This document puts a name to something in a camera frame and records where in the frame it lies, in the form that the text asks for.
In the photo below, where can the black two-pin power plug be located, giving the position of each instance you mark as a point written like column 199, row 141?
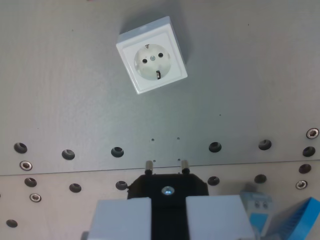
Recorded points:
column 168, row 212

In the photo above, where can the small blue white device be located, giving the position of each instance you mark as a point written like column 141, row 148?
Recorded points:
column 258, row 215

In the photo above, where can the white wall socket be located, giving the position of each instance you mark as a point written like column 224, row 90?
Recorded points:
column 152, row 75

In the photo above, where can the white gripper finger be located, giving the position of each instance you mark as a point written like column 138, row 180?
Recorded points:
column 122, row 220
column 217, row 220

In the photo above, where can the blue ribbed plastic part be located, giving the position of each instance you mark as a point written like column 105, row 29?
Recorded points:
column 297, row 222

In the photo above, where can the silver hex socket screw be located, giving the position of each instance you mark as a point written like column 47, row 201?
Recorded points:
column 35, row 197
column 301, row 184
column 26, row 165
column 313, row 133

